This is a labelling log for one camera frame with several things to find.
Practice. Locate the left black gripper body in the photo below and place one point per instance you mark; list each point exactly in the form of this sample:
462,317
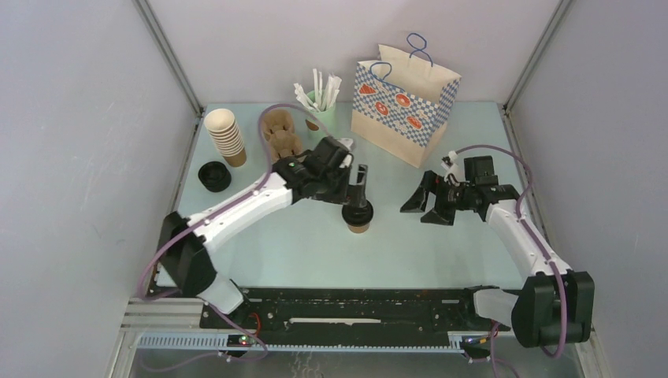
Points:
335,186

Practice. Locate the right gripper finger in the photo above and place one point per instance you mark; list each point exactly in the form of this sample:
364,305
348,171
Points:
442,213
428,185

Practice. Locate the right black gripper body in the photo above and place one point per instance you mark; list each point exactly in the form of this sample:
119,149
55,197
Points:
458,196

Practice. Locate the black plastic cup lid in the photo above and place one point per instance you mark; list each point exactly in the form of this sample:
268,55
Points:
358,216

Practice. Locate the brown pulp cup carrier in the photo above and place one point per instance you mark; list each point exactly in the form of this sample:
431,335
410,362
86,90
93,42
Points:
283,144

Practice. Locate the brown paper coffee cup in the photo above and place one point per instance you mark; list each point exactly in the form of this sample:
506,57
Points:
358,228

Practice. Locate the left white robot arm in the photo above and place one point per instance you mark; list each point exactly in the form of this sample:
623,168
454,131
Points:
188,242

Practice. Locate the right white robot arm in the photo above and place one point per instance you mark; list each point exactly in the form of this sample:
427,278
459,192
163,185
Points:
555,304

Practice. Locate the green straw holder cup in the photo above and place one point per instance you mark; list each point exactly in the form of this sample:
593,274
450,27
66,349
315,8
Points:
321,119

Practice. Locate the white wrapped straws bundle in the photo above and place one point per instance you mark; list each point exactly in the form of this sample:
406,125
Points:
324,95

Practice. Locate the blue checkered paper bag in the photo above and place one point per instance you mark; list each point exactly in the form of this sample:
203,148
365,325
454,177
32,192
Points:
403,100

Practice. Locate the stack of black lids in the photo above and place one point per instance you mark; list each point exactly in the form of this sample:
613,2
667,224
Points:
215,176

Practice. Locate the stack of paper cups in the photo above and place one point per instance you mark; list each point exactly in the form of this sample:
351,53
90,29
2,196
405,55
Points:
225,134

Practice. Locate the aluminium frame rail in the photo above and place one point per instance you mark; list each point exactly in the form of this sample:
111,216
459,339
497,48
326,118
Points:
173,324

